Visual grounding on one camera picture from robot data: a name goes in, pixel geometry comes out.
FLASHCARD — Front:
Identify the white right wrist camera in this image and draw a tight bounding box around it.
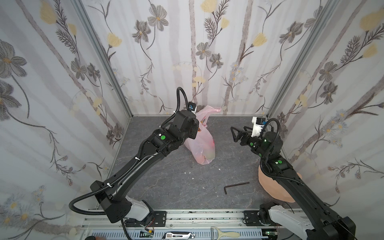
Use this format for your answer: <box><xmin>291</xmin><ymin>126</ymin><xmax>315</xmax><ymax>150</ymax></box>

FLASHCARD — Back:
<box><xmin>252</xmin><ymin>117</ymin><xmax>266</xmax><ymax>137</ymax></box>

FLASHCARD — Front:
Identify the black hex key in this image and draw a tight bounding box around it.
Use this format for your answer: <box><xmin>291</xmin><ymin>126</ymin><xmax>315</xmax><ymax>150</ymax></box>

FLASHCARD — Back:
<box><xmin>224</xmin><ymin>182</ymin><xmax>250</xmax><ymax>195</ymax></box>

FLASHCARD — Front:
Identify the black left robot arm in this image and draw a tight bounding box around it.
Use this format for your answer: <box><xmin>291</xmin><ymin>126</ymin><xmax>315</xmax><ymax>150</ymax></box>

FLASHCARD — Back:
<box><xmin>69</xmin><ymin>87</ymin><xmax>199</xmax><ymax>225</ymax></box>

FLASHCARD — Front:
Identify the peach plastic bowl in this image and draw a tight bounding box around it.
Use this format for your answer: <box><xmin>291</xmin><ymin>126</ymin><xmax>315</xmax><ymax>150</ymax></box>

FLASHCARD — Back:
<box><xmin>258</xmin><ymin>167</ymin><xmax>295</xmax><ymax>203</ymax></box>

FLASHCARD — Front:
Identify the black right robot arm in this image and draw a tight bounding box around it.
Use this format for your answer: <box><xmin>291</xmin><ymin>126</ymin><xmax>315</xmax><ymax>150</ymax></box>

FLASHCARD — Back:
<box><xmin>231</xmin><ymin>118</ymin><xmax>356</xmax><ymax>240</ymax></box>

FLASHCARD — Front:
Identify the pink plastic bag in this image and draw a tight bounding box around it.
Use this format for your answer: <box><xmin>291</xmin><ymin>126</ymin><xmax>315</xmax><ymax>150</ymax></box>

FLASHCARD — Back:
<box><xmin>184</xmin><ymin>106</ymin><xmax>221</xmax><ymax>165</ymax></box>

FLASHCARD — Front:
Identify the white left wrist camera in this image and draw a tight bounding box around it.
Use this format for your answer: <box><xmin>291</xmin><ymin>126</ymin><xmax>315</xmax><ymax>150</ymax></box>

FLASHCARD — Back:
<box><xmin>188</xmin><ymin>102</ymin><xmax>197</xmax><ymax>114</ymax></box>

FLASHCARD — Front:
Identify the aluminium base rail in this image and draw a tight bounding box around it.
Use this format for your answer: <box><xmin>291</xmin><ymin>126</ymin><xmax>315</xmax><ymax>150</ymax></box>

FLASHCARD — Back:
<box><xmin>79</xmin><ymin>208</ymin><xmax>328</xmax><ymax>240</ymax></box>

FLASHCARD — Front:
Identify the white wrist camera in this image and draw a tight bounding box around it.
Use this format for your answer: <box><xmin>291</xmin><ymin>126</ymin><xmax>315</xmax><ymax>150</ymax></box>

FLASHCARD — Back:
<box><xmin>252</xmin><ymin>117</ymin><xmax>266</xmax><ymax>137</ymax></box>
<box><xmin>188</xmin><ymin>102</ymin><xmax>197</xmax><ymax>114</ymax></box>

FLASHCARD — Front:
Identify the cream handled peeler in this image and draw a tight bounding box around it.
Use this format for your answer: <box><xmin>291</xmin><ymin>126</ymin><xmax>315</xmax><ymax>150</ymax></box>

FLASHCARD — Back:
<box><xmin>211</xmin><ymin>227</ymin><xmax>240</xmax><ymax>240</ymax></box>

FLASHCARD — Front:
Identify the white utility knife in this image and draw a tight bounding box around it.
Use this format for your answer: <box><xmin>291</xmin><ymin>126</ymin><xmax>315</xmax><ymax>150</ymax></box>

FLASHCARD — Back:
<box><xmin>162</xmin><ymin>231</ymin><xmax>195</xmax><ymax>240</ymax></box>

